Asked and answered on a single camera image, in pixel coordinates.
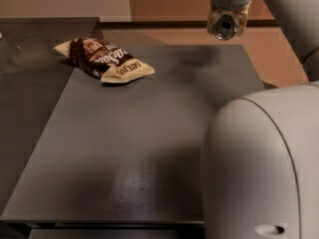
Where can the brown cream chip bag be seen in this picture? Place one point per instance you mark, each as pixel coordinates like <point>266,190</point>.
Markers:
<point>104,60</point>

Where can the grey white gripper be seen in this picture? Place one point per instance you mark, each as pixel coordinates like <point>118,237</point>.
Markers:
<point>240,16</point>

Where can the green silver 7up can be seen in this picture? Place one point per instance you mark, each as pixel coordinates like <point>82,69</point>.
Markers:
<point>224,28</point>

